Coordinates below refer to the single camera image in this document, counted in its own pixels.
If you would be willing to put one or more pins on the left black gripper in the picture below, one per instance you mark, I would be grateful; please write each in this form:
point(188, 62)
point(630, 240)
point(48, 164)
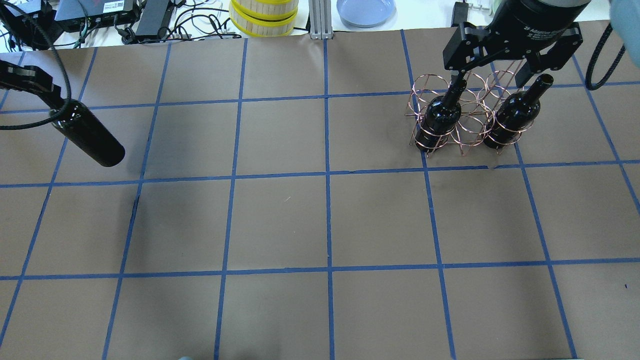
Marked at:
point(24, 79)

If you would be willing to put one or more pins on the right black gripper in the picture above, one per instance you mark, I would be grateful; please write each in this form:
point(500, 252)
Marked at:
point(535, 21)

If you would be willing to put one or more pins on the dark wine bottle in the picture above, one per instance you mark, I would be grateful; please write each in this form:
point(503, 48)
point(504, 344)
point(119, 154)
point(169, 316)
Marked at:
point(438, 122)
point(80, 126)

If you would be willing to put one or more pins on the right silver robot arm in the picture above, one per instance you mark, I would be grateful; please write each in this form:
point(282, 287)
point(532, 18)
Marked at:
point(625, 21)

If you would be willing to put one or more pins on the dark wine bottle far slot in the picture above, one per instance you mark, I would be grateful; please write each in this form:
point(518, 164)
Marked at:
point(517, 113)

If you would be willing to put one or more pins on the yellow rimmed wooden basket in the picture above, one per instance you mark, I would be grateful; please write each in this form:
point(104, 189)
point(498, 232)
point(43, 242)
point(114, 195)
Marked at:
point(264, 18)

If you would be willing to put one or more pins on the black power adapter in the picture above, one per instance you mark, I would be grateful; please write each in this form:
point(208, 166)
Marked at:
point(460, 13)

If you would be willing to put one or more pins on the black power brick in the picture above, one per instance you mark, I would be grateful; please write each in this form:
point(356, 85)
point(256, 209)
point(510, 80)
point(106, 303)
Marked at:
point(154, 21)

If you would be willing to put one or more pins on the blue plate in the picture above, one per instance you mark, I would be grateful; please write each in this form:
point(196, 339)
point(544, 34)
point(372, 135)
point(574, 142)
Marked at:
point(365, 13)

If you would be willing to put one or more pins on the copper wire wine basket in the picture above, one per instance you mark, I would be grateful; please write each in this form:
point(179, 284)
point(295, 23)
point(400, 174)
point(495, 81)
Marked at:
point(480, 111)

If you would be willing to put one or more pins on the aluminium frame post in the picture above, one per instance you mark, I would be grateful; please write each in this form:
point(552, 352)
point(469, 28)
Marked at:
point(320, 19)

